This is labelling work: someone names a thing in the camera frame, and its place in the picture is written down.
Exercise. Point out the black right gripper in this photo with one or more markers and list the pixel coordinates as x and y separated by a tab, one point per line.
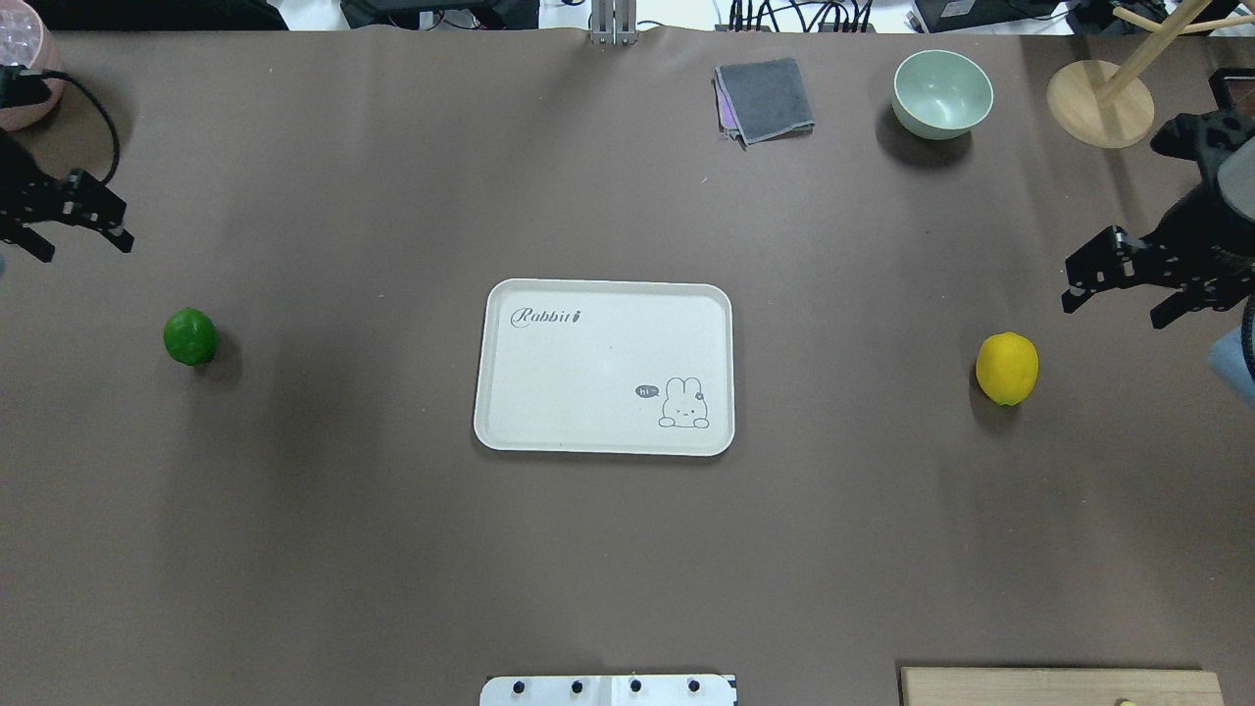
1198	231

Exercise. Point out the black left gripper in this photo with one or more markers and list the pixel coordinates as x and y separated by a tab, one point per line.
29	189

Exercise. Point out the yellow lemon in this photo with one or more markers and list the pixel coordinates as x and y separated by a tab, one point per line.
1007	368

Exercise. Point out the green lime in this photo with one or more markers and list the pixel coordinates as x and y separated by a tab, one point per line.
190	337

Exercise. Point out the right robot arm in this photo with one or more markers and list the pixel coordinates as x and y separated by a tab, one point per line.
1231	356

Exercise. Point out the white rabbit tray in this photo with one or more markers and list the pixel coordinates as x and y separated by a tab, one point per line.
598	366

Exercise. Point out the wooden mug tree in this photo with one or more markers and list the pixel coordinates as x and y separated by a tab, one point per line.
1107	106

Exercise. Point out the pink bowl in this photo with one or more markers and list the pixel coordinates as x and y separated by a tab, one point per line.
27	42

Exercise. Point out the green bowl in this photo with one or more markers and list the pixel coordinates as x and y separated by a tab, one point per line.
940	95

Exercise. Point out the grey folded cloth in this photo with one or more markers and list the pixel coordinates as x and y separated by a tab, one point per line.
762	101

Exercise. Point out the wooden cutting board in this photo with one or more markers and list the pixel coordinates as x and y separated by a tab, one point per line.
958	686

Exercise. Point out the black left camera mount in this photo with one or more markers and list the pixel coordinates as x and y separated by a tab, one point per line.
22	86

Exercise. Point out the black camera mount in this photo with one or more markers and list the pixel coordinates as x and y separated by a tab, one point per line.
1208	139
22	86

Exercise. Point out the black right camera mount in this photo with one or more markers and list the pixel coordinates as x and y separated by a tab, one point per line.
1208	139

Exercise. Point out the aluminium frame post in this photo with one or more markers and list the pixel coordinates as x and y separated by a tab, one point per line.
613	22

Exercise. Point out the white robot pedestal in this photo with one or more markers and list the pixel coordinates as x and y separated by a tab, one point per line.
633	689

